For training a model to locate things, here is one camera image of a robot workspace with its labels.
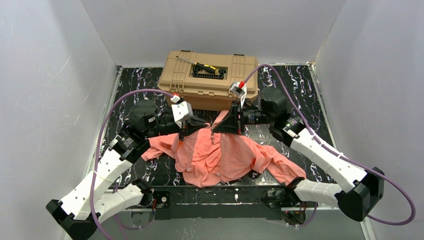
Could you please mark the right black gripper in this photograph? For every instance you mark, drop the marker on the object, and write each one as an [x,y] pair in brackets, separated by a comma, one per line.
[236,118]

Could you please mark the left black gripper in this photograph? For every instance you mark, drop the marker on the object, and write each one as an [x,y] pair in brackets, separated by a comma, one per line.
[184,125]

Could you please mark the pink jacket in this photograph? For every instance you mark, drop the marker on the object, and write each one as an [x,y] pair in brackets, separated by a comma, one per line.
[205,158]

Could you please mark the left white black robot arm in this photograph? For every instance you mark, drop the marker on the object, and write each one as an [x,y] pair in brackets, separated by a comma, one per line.
[87,205]

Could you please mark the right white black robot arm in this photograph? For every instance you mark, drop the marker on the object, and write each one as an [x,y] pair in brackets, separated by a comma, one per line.
[355,192]

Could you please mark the tan plastic toolbox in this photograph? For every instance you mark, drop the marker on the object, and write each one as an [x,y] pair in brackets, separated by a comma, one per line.
[205,93]

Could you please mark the black yellow screwdriver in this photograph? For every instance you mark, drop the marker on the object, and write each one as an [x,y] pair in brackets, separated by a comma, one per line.
[208,68]

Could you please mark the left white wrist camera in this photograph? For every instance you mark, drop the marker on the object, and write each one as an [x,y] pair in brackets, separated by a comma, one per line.
[181,110]

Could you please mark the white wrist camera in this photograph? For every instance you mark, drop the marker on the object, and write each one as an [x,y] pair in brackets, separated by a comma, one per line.
[239,89]
[181,110]

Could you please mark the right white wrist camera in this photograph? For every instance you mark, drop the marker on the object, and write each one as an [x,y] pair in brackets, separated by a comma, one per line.
[239,89]

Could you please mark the black toolbox handle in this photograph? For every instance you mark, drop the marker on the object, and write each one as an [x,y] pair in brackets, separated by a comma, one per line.
[197,72]

